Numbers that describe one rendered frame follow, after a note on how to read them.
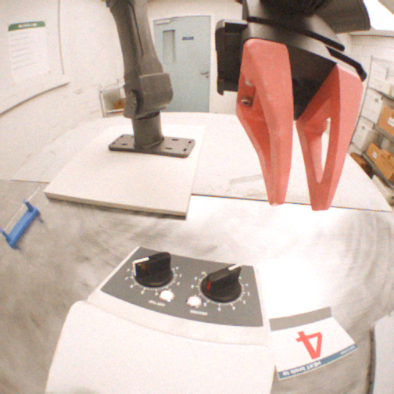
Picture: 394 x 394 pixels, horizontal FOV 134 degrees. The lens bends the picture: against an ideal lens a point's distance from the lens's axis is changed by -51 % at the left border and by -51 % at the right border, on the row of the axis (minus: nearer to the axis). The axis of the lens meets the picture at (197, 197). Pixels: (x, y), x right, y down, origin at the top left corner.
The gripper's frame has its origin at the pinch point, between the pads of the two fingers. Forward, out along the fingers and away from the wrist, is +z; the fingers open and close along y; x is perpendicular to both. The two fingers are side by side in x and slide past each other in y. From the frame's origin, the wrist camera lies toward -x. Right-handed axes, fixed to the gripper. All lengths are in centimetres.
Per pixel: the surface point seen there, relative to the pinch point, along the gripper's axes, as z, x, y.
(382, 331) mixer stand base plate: 15.1, 3.2, 21.3
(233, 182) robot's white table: -4.5, 21.2, -1.9
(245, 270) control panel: 6.4, 7.5, -0.7
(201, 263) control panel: 6.3, 7.7, -4.9
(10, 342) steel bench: 24.4, -3.2, -27.4
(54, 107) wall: -73, 68, -160
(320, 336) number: 12.6, 4.2, 8.4
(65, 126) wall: -63, 91, -161
